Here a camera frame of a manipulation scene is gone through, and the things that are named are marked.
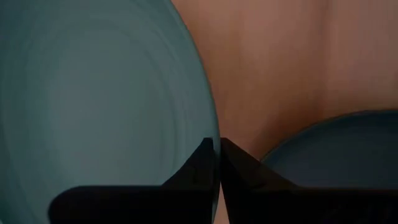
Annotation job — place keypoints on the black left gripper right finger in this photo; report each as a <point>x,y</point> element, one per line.
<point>280,205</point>

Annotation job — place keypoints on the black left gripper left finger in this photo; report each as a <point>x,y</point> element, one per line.
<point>140,205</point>

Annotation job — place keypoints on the teal plastic plate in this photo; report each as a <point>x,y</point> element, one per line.
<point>93,93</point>

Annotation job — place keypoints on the blue plastic plate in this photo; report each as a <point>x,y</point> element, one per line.
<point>342,152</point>

